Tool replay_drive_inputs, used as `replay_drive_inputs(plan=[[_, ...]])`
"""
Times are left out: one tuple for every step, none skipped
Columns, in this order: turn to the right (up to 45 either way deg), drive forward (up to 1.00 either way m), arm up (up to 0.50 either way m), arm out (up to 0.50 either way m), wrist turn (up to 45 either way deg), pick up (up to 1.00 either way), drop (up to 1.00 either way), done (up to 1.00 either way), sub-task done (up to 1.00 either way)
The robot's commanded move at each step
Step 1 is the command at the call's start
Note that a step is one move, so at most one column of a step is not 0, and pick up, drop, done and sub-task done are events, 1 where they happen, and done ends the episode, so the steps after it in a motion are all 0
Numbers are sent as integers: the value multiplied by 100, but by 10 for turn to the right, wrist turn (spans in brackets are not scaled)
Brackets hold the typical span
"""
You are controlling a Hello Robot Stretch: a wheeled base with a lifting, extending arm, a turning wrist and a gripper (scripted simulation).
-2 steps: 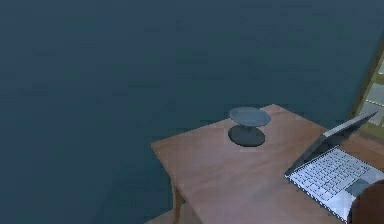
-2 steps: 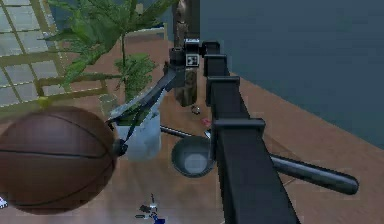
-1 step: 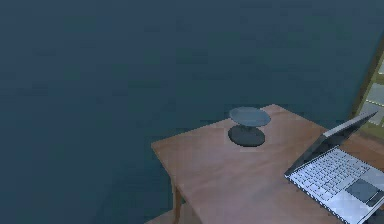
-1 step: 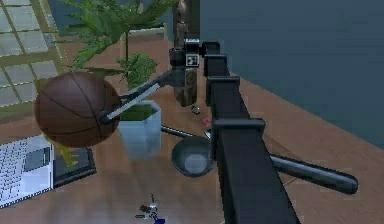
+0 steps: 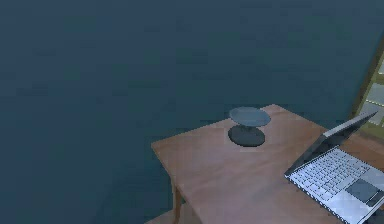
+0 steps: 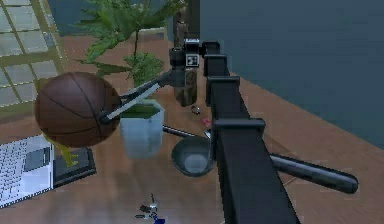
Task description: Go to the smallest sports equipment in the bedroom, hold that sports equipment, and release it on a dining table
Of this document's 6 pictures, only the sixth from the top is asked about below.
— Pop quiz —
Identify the brown basketball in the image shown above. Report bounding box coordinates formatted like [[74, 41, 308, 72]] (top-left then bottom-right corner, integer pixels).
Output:
[[34, 71, 123, 149]]

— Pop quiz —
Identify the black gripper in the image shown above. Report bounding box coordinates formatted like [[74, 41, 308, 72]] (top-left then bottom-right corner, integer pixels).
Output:
[[98, 46, 188, 125]]

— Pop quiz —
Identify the green house plant white pot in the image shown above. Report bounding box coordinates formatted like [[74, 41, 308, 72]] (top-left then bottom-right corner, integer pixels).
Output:
[[73, 0, 188, 160]]

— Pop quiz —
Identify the yellow figurine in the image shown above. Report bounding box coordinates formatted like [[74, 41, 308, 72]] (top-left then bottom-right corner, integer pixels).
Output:
[[42, 132, 80, 168]]

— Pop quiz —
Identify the grey round pan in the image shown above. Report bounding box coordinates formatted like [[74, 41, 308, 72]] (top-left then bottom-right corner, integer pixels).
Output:
[[170, 135, 218, 178]]

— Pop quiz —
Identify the small blue black object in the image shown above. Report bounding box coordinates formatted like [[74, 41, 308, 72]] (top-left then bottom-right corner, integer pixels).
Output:
[[134, 192, 167, 224]]

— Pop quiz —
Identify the window with olive frame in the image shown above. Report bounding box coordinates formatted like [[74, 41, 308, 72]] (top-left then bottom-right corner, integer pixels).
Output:
[[0, 0, 66, 113]]

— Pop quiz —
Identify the grey laptop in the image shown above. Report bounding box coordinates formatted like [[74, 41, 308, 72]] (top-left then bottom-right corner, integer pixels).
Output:
[[0, 133, 98, 210]]

